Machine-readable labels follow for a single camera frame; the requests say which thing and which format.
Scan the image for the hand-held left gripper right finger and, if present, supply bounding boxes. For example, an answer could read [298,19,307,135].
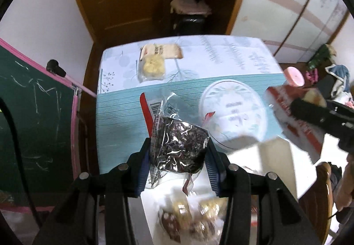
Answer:
[205,138,323,245]

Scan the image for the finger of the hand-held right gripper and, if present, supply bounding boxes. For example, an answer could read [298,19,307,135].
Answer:
[290,97,337,132]

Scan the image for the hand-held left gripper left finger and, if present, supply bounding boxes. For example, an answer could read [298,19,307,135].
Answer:
[33,138,152,245]

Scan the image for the red white snack packet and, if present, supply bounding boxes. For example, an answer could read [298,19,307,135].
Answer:
[264,85,328,165]

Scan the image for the clear red-strip nut packet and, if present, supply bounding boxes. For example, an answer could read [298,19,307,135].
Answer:
[139,89,222,196]

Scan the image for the clear round cake packet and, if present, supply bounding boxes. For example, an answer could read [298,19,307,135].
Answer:
[166,195,222,220]

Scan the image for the white plastic bin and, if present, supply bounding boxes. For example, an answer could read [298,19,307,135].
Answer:
[140,136,318,245]

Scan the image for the bag of assorted snacks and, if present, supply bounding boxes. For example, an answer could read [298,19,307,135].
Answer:
[158,206,219,243]

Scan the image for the yellow pastry packet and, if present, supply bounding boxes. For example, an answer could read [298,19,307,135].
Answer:
[137,55,166,82]

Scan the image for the beige bread packet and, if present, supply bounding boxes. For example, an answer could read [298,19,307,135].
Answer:
[140,43,183,60]

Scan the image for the person's right hand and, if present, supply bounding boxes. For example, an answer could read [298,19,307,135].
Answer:
[336,151,354,212]

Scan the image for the pile of clothes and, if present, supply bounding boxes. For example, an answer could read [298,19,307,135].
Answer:
[306,44,354,108]

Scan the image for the wooden chair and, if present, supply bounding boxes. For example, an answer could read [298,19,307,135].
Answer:
[300,162,343,245]

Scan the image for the teal floral tablecloth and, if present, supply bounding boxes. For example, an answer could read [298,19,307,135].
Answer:
[97,35,291,176]

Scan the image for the white sliding wardrobe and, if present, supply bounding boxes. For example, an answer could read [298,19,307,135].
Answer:
[229,0,350,64]

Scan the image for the black chalkboard knob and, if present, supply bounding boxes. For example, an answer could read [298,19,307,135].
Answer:
[46,59,67,77]

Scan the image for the black bin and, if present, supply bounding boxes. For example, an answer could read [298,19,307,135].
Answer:
[173,14,206,36]

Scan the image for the folded pink cloth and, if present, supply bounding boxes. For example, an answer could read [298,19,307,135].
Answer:
[170,0,212,16]

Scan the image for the green chalkboard pink frame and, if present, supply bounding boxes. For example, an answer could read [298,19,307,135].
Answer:
[0,38,97,214]

